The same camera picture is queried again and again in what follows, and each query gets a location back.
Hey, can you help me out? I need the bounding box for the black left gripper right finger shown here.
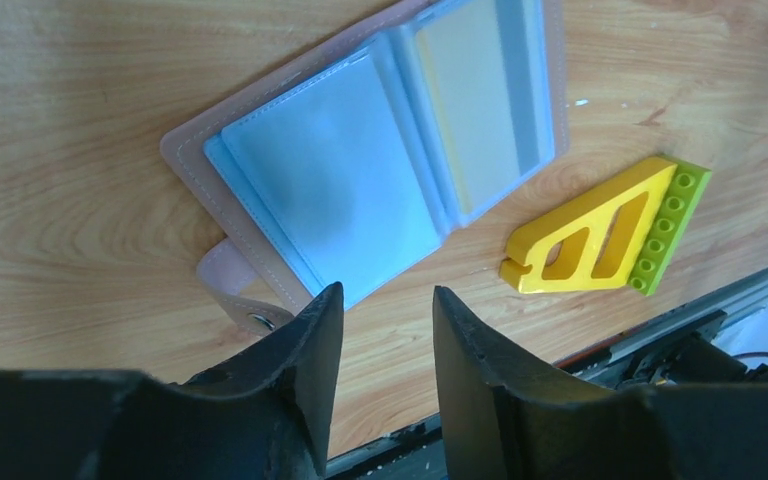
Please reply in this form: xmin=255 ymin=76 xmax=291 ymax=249
xmin=432 ymin=287 xmax=768 ymax=479

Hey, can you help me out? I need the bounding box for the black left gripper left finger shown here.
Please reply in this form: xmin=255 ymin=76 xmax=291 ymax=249
xmin=0 ymin=283 xmax=344 ymax=479

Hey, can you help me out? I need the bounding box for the pink leather card holder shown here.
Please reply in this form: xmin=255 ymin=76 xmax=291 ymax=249
xmin=160 ymin=1 xmax=569 ymax=335

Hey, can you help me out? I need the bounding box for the yellow triangular toy block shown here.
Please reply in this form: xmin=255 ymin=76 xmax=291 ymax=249
xmin=499 ymin=157 xmax=677 ymax=294

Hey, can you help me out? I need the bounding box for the green toy brick strip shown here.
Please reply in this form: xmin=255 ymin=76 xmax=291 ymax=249
xmin=627 ymin=155 xmax=712 ymax=296

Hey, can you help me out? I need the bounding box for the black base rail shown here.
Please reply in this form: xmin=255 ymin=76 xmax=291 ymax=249
xmin=327 ymin=269 xmax=768 ymax=479

